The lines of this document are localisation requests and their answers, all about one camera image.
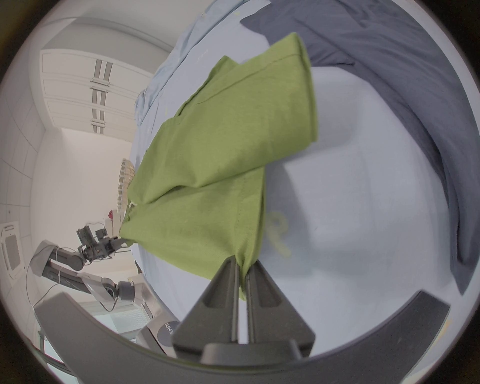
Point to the green shorts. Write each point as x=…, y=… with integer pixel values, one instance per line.
x=225, y=131

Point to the white wardrobe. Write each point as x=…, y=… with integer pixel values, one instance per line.
x=67, y=93

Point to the pale blue quilt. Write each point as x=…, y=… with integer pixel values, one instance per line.
x=165, y=71

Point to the dark blue garment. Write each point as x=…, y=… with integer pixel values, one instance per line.
x=393, y=56

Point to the square ceiling air vent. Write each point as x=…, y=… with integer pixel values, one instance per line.
x=11, y=251

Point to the bed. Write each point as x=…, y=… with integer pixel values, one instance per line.
x=356, y=206

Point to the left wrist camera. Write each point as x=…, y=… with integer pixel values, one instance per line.
x=86, y=236

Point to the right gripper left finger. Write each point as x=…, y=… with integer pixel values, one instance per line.
x=210, y=315

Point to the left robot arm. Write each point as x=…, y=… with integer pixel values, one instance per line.
x=56, y=258

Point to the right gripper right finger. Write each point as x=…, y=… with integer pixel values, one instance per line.
x=273, y=318

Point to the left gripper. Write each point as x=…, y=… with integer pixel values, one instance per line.
x=107, y=245

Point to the round woven basket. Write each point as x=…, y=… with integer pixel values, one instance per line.
x=125, y=180

